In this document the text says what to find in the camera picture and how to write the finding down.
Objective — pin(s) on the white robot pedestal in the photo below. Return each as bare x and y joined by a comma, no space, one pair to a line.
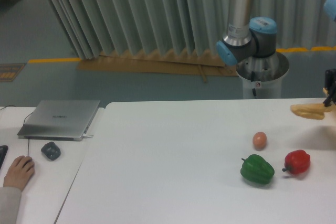
262,77

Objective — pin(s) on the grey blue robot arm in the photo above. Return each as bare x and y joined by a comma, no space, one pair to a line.
249,44

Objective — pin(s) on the black clip device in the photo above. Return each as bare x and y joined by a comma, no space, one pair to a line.
51,151

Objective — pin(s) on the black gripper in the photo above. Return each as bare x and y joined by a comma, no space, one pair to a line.
329,86

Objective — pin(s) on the brown egg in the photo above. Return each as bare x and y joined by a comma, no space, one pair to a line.
259,140

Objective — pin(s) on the grey-green folding curtain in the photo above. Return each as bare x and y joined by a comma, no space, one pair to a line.
95,26

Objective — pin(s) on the yellow plastic basket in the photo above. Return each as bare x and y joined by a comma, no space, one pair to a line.
325,91

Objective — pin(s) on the person's hand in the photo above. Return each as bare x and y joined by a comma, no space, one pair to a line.
16,176

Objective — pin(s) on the beige sleeved forearm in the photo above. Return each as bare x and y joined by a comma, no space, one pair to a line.
10,202

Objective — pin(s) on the white laptop cable plug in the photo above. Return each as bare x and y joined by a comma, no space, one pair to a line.
87,136

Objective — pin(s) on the black keyboard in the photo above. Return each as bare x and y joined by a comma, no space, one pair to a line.
3,153

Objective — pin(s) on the brown cardboard sheet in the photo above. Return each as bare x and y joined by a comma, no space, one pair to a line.
204,66

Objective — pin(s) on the red bell pepper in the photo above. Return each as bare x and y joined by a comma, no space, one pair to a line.
297,162

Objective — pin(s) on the black computer mouse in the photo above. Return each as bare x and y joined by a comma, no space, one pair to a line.
27,163

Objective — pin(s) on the yellow twisted bread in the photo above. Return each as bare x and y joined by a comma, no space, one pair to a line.
315,111

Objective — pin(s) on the silver laptop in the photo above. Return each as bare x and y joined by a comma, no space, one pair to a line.
59,120

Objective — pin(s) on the green bell pepper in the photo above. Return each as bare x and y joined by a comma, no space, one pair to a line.
257,170

